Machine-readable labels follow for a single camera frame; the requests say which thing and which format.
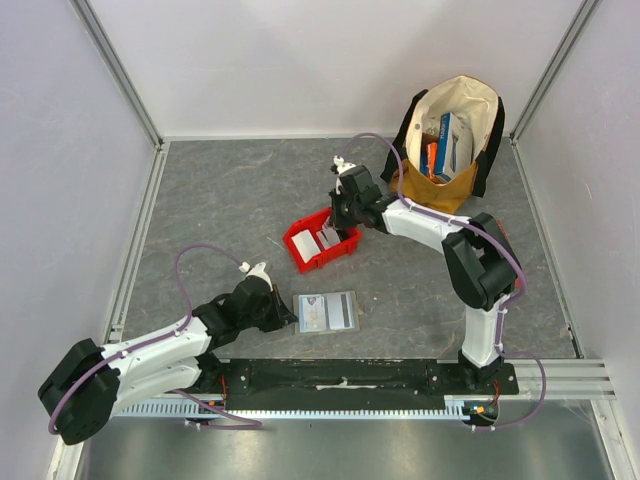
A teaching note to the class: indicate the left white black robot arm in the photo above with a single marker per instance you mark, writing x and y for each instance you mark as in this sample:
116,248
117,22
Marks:
92,383

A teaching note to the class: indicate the orange box in bag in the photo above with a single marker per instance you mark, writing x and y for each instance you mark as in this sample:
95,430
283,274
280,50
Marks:
428,159

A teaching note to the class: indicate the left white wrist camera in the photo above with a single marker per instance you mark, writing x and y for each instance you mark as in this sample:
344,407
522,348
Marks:
257,270

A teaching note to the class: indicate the blue box in bag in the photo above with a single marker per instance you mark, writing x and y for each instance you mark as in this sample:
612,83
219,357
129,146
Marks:
449,133

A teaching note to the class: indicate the red plastic bin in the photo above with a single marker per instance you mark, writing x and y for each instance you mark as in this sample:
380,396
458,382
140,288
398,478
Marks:
333,243

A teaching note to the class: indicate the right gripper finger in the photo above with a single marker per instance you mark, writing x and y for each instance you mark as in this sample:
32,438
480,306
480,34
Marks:
333,220
346,220

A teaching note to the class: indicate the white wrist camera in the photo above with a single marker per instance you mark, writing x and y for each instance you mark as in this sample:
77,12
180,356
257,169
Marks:
340,166
257,270

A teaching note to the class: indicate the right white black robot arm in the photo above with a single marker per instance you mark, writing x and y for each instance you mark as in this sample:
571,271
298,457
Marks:
481,264

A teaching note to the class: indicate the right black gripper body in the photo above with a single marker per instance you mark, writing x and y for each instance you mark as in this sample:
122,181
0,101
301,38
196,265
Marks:
341,213

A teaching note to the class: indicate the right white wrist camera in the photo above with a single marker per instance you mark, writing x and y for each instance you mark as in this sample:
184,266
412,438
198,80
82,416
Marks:
340,166

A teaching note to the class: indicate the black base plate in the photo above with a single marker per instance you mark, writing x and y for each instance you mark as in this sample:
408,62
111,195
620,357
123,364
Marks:
344,383

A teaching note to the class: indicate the red grey flat box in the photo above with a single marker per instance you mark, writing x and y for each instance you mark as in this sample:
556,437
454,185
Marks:
502,230

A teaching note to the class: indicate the grey card holder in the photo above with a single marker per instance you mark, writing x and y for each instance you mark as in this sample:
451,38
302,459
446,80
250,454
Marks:
326,313

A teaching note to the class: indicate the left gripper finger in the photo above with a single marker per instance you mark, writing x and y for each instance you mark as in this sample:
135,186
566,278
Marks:
288,316
278,301

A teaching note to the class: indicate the blue slotted cable duct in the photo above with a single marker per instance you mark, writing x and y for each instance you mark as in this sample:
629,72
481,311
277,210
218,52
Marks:
182,408

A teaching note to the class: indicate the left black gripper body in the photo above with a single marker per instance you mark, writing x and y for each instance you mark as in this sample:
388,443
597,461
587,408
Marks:
266,318

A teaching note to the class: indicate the yellow canvas tote bag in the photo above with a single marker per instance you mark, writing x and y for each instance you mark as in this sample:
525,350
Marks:
480,110

